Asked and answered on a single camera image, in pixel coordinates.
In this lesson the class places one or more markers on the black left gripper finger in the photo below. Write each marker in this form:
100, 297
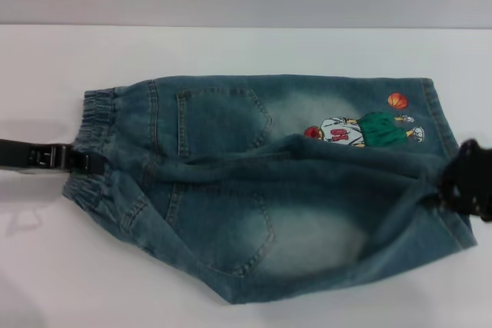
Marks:
57, 157

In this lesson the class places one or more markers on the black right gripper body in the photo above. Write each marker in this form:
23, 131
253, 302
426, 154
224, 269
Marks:
471, 182

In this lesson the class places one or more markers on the blue denim shorts with print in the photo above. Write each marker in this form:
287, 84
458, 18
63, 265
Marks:
269, 205

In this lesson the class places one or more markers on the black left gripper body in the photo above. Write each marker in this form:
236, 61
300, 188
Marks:
12, 153

